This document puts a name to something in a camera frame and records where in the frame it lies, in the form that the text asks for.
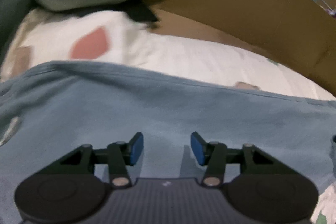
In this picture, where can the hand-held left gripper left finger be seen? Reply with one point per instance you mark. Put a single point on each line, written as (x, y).
(136, 150)

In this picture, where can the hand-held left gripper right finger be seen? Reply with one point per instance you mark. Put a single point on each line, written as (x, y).
(198, 149)

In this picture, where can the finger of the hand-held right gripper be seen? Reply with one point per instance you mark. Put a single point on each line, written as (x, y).
(334, 140)

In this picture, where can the light blue denim jeans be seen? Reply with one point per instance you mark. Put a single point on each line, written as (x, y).
(157, 108)

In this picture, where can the bear print cream blanket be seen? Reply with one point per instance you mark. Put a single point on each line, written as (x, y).
(183, 53)

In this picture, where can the small black cloth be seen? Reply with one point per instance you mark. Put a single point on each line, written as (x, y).
(141, 12)

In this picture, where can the brown cardboard sheet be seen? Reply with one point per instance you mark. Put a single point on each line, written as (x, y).
(236, 8)

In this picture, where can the dark grey pillow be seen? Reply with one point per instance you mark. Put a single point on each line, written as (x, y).
(10, 8)

